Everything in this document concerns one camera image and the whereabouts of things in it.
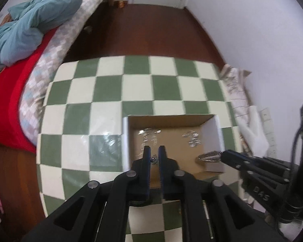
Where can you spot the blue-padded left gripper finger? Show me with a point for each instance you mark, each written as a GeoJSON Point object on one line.
{"type": "Point", "coordinates": [97, 212]}

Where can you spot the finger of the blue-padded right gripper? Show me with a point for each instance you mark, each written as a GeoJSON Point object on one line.
{"type": "Point", "coordinates": [211, 211]}

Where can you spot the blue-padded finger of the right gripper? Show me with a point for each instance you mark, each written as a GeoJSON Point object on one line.
{"type": "Point", "coordinates": [271, 168]}

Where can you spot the cardboard box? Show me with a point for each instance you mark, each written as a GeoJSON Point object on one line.
{"type": "Point", "coordinates": [185, 137]}

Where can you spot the green white checkered tablecloth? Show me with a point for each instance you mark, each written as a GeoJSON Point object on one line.
{"type": "Point", "coordinates": [80, 134]}

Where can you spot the red bed blanket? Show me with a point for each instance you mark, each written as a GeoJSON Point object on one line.
{"type": "Point", "coordinates": [12, 82]}

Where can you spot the grey checkered mattress sheet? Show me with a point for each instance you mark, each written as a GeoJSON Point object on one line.
{"type": "Point", "coordinates": [33, 94]}

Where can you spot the blue quilted duvet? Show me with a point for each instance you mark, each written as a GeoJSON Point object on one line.
{"type": "Point", "coordinates": [20, 37]}

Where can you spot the white wall socket strip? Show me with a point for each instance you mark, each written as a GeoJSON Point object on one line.
{"type": "Point", "coordinates": [269, 132]}

